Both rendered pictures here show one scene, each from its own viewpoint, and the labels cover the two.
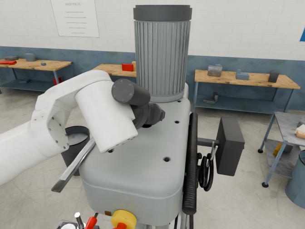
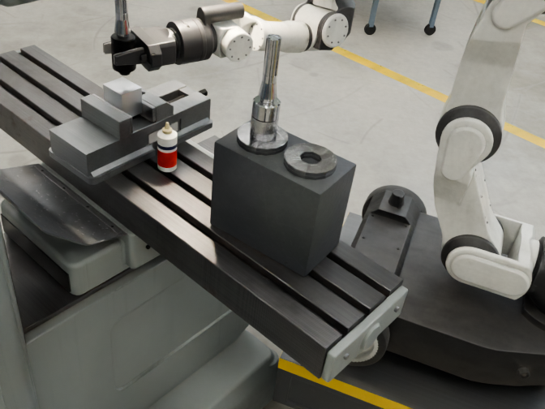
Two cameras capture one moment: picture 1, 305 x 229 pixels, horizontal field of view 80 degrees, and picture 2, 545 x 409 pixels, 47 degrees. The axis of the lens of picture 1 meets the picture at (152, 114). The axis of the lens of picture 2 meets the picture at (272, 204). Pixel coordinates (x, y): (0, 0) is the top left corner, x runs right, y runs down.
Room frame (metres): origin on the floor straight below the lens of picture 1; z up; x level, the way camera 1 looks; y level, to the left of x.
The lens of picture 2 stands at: (1.36, 0.80, 1.72)
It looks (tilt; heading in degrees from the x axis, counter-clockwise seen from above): 38 degrees down; 205
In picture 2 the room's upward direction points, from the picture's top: 8 degrees clockwise
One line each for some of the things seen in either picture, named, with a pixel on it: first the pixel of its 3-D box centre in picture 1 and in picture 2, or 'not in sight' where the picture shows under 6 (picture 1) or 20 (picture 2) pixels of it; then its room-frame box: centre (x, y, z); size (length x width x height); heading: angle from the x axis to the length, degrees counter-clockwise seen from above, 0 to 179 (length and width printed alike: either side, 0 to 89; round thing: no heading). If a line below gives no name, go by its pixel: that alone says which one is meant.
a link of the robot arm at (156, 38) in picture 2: not in sight; (165, 45); (0.39, 0.06, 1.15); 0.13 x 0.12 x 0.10; 63
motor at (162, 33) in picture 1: (161, 53); not in sight; (0.72, -0.03, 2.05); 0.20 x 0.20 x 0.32
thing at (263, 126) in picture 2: not in sight; (264, 120); (0.53, 0.37, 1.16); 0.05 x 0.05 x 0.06
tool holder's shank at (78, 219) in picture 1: (79, 221); (270, 70); (0.53, 0.37, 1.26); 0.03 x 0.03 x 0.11
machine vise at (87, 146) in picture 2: not in sight; (135, 118); (0.44, 0.02, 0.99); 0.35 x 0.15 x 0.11; 170
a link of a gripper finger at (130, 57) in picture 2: not in sight; (130, 58); (0.49, 0.05, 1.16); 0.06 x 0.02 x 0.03; 153
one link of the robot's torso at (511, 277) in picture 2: not in sight; (491, 251); (-0.01, 0.79, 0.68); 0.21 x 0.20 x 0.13; 98
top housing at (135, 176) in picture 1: (147, 141); not in sight; (0.49, 0.02, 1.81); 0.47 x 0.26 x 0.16; 168
